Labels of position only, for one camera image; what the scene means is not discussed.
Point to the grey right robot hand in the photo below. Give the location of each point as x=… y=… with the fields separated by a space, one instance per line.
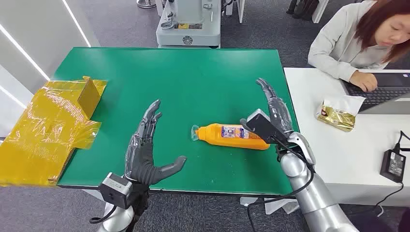
x=279 y=110

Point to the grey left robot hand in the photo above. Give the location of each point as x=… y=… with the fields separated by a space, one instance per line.
x=141 y=160

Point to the orange plastic bottle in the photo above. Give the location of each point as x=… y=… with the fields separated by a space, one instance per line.
x=224 y=137

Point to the grey robot base machine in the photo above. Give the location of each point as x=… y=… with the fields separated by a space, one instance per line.
x=189 y=32

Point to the gold snack packet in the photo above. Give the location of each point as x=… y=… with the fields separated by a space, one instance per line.
x=338 y=117

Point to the person's hand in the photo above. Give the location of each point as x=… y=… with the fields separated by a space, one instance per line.
x=363 y=81

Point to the green table mat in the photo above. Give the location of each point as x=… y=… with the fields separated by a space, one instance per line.
x=192 y=83

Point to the person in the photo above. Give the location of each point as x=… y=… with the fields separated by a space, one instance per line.
x=346 y=41

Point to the yellow taped cardboard box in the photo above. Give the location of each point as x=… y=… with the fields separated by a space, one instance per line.
x=45 y=134

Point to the grey laptop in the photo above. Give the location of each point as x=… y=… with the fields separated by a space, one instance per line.
x=384 y=91

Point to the white furniture panel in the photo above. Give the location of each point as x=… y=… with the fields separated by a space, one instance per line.
x=320 y=9

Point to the black power adapter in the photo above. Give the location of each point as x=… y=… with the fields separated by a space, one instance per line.
x=393 y=166

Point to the chrome chair base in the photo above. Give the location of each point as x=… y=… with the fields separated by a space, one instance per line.
x=145 y=4

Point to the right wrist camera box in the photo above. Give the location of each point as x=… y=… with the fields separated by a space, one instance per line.
x=264 y=126

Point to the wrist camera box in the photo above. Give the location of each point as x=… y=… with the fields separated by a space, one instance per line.
x=264 y=126
x=115 y=190

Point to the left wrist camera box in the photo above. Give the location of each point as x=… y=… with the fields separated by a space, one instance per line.
x=115 y=190

